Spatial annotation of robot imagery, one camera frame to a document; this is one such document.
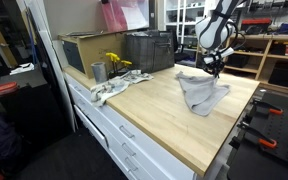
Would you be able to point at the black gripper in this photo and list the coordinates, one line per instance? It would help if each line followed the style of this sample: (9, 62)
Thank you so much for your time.
(214, 67)

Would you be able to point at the grey towel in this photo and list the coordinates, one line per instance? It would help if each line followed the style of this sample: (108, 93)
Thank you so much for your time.
(200, 96)

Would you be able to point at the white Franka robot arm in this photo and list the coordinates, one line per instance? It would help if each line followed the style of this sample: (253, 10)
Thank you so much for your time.
(210, 30)

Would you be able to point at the small black storage bin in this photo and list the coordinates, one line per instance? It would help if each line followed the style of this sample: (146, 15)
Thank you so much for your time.
(239, 60)

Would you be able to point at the wooden shelf unit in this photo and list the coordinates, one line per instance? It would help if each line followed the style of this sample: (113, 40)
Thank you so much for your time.
(264, 55)

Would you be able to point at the red black toolbox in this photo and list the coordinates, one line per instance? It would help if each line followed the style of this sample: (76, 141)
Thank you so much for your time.
(255, 25)

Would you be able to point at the dark grey storage crate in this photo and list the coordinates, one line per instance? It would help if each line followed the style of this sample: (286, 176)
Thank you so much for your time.
(150, 53)

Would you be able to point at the white shelving unit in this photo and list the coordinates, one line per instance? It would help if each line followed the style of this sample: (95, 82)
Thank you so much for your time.
(184, 13)

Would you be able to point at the large black storage bin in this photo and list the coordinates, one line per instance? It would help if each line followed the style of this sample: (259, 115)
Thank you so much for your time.
(285, 76)

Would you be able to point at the black robot cart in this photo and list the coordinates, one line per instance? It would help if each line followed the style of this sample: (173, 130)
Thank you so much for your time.
(250, 166)

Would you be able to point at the patterned white grey cloth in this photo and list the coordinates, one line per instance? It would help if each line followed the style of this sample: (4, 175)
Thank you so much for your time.
(114, 86)

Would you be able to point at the yellow artificial flowers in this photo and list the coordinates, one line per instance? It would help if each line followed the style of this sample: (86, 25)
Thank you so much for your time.
(112, 57)

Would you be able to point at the white drawer cabinet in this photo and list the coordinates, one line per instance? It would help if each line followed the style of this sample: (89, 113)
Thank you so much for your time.
(140, 150)

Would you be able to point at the grey metal cup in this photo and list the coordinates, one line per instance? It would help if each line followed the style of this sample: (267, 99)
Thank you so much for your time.
(99, 72)

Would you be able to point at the clear plastic storage bin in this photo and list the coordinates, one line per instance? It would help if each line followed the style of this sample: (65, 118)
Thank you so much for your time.
(112, 16)

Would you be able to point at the brown cardboard box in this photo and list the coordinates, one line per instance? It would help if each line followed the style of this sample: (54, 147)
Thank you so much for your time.
(94, 50)

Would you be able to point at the black side cabinet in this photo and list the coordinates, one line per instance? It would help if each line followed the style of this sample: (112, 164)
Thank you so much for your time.
(34, 103)

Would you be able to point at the white crumpled paper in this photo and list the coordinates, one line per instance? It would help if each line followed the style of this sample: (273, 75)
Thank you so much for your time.
(22, 68)

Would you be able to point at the red lid container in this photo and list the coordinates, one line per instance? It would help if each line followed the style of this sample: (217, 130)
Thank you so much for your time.
(5, 88)

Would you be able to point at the purple backpack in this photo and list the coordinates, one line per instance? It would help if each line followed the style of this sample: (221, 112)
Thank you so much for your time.
(0, 140)

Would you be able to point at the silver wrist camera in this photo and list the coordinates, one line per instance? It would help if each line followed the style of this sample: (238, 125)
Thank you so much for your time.
(222, 54)

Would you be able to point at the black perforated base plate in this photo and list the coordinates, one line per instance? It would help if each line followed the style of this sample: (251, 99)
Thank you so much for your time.
(284, 128)

